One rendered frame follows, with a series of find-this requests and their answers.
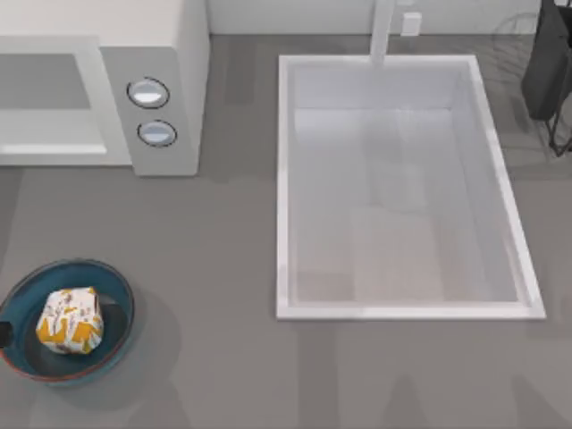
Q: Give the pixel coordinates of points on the white sink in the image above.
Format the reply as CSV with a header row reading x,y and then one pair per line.
x,y
402,201

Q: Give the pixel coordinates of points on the microwave knob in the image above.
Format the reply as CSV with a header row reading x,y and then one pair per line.
x,y
148,93
157,133

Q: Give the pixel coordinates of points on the pale microwave oven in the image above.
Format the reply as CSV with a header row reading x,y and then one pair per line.
x,y
187,53

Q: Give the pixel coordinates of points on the tall white tap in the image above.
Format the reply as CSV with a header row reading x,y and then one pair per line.
x,y
381,31

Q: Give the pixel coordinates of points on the blue bowl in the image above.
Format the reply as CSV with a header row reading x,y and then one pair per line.
x,y
76,277

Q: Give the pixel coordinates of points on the white and yellow wrapped package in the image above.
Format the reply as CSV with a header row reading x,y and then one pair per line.
x,y
71,321

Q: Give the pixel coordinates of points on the microwave door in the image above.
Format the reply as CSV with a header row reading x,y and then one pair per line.
x,y
53,103

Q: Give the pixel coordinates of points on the small white wall box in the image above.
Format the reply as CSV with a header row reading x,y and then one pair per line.
x,y
410,23

